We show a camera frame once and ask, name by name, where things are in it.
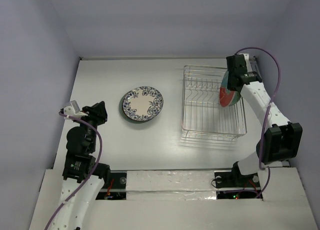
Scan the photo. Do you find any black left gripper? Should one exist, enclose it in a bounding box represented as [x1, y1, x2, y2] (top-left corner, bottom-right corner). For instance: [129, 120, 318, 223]
[74, 100, 108, 151]

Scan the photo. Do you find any red and teal plate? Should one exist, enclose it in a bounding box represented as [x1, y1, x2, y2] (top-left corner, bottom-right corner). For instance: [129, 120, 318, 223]
[219, 71, 241, 107]

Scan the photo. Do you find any blue floral white plate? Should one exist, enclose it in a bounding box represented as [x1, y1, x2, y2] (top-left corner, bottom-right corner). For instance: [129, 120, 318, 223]
[120, 86, 164, 123]

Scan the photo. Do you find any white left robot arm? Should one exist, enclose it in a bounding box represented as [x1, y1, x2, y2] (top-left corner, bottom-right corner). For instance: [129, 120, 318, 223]
[45, 100, 111, 229]

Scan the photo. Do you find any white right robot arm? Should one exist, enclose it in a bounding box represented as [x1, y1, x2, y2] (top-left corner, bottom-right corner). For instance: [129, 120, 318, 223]
[219, 54, 303, 186]

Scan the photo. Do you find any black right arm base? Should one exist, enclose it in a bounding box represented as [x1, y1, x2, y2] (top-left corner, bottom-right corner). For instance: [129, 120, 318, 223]
[211, 162, 260, 189]

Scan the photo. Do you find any plain teal plate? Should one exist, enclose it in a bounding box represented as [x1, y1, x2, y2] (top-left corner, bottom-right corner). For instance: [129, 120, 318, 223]
[118, 95, 158, 124]

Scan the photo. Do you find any foil covered front block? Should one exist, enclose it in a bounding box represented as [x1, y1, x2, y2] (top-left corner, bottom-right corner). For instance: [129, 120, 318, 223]
[125, 170, 217, 201]

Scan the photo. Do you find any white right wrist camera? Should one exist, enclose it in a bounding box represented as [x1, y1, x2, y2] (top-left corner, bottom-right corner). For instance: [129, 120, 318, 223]
[241, 53, 252, 72]

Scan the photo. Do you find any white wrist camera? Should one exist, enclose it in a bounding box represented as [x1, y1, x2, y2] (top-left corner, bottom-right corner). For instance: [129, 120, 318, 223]
[60, 100, 87, 119]
[241, 53, 252, 72]

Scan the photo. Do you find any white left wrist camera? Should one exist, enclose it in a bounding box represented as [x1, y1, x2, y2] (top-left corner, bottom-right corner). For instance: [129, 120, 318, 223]
[60, 100, 87, 119]

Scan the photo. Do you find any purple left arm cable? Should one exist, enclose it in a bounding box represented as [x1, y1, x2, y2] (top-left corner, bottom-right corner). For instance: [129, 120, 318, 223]
[44, 111, 103, 230]

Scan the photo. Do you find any wire dish rack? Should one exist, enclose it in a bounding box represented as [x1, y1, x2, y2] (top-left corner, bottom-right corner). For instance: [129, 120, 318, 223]
[181, 65, 247, 141]

